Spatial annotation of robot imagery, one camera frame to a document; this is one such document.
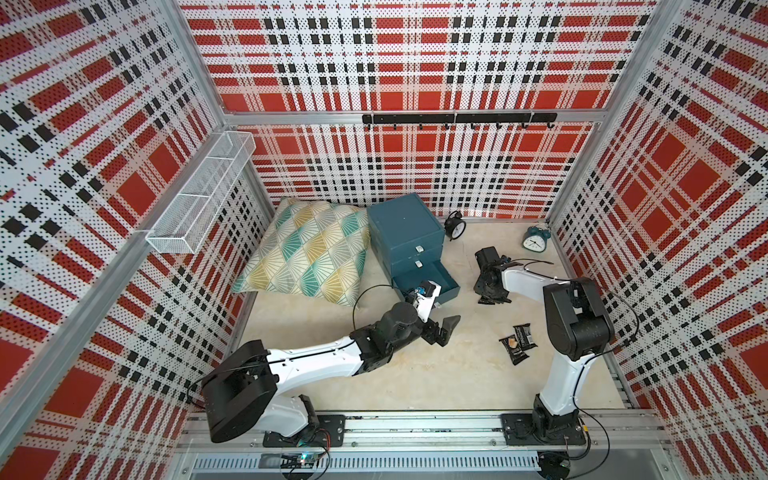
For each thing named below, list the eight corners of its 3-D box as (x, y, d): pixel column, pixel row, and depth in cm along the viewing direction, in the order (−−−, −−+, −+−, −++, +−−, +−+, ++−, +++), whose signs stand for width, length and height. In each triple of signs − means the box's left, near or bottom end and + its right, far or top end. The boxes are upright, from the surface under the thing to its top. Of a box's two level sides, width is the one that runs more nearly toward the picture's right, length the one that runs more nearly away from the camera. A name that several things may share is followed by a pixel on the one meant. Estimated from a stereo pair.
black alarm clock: (449, 245, 117) (452, 227, 109) (438, 236, 120) (440, 218, 112) (464, 235, 120) (468, 217, 113) (453, 226, 123) (456, 209, 116)
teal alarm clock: (520, 247, 115) (527, 233, 108) (523, 238, 118) (530, 223, 111) (540, 254, 112) (548, 240, 106) (543, 245, 115) (551, 230, 109)
